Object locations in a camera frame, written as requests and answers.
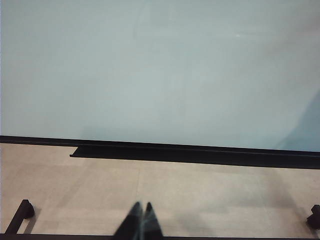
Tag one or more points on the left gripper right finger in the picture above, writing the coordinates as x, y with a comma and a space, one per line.
151, 222

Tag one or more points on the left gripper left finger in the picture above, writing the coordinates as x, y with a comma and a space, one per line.
132, 222

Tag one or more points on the black base crossbar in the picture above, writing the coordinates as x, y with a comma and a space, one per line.
62, 237

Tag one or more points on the black stand foot bar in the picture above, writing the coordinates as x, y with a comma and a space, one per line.
17, 220

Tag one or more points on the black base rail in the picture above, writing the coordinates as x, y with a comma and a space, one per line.
175, 156

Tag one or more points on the white whiteboard with black frame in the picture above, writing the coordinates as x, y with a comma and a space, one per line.
150, 75

